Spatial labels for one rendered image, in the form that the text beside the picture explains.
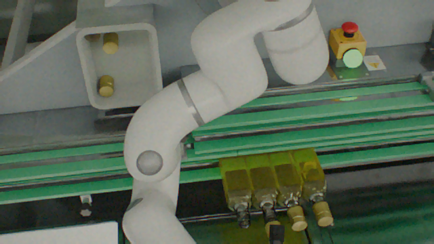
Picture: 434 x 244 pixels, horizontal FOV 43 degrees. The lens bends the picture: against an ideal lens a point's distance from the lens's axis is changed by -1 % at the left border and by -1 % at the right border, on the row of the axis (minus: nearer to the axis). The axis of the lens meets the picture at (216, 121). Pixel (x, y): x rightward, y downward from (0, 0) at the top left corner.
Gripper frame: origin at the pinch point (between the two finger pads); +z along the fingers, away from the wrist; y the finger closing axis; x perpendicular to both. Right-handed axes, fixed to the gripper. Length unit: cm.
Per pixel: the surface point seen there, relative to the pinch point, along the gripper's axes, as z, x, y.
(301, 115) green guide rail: 24.5, -4.1, 13.6
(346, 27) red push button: 44, -14, 25
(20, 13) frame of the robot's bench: 65, 80, 12
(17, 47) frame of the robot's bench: 49, 74, 11
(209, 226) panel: 11.0, 16.2, -12.4
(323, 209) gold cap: 7.5, -9.9, 1.9
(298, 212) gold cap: 6.3, -4.4, 1.5
